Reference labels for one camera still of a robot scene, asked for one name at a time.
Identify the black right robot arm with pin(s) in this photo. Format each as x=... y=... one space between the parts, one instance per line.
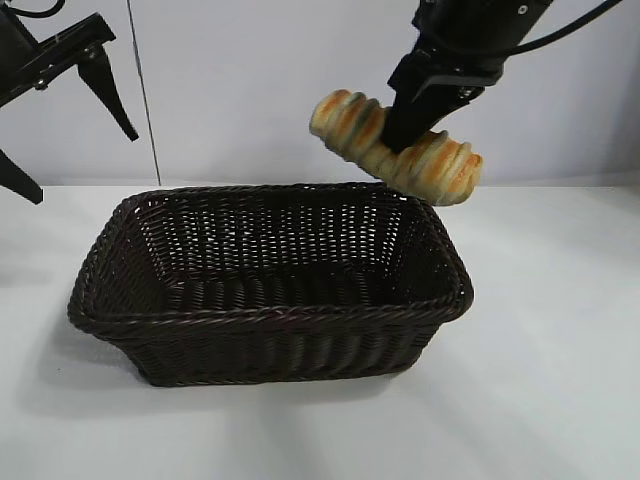
x=475 y=15

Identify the dark brown woven basket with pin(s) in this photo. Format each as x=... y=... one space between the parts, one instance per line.
x=275 y=340

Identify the long striped bread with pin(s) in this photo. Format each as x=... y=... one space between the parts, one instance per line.
x=440 y=170

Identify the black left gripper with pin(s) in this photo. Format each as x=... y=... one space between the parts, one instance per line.
x=45 y=65

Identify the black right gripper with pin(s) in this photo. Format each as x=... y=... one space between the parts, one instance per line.
x=450 y=60

